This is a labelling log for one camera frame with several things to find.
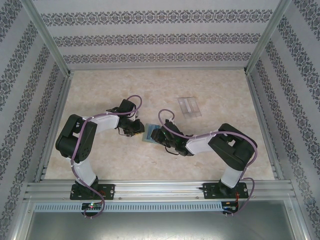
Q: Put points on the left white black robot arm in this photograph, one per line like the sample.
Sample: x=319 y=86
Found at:
x=85 y=172

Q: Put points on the aluminium back frame bar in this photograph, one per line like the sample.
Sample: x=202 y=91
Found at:
x=160 y=68

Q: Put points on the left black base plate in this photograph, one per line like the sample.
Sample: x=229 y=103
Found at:
x=108 y=191

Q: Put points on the right controller circuit board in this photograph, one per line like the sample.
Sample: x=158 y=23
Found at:
x=228 y=208

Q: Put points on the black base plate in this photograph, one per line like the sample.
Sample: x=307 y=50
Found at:
x=210 y=191
x=108 y=191

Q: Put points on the controller circuit board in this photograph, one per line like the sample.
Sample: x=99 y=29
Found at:
x=92 y=206
x=228 y=208

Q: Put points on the clear acrylic card stand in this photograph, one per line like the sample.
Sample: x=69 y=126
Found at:
x=190 y=112

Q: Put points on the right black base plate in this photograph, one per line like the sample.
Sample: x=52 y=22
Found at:
x=210 y=191

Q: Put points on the aluminium mounting rail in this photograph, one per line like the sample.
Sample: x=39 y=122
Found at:
x=160 y=190

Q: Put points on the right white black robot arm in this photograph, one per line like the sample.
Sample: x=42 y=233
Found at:
x=200 y=145

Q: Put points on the translucent teal card wallet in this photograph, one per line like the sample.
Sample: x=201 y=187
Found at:
x=145 y=138

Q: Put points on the aluminium side rail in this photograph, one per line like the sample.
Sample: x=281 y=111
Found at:
x=255 y=100
x=53 y=125

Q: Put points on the aluminium frame post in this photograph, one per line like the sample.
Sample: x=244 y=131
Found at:
x=18 y=222
x=265 y=37
x=298 y=220
x=44 y=37

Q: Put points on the left controller circuit board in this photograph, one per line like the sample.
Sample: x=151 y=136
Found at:
x=92 y=206

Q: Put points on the blue credit card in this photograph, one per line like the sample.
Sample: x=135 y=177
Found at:
x=150 y=131

